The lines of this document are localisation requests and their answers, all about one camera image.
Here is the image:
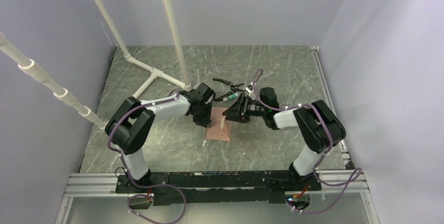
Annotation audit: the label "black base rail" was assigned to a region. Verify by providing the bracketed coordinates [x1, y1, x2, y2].
[115, 170, 321, 206]

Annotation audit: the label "aluminium extrusion frame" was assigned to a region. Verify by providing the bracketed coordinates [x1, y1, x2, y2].
[56, 173, 380, 223]

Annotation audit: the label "cream lined letter paper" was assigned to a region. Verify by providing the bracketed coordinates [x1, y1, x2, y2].
[220, 117, 225, 130]

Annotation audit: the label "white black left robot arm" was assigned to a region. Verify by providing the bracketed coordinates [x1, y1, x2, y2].
[105, 83, 215, 193]

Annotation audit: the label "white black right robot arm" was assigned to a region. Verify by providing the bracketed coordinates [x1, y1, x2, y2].
[223, 87, 346, 190]

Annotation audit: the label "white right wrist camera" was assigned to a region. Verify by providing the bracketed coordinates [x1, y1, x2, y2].
[245, 84, 253, 96]

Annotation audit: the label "pink paper envelope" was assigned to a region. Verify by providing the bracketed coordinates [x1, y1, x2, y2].
[205, 107, 232, 142]

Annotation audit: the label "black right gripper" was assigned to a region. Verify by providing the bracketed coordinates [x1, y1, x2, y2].
[223, 93, 267, 123]

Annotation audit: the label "white pvc pipe frame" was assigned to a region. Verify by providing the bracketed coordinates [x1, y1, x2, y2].
[0, 0, 192, 130]

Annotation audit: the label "black handled pliers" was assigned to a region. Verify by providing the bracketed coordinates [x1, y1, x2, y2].
[212, 77, 246, 102]

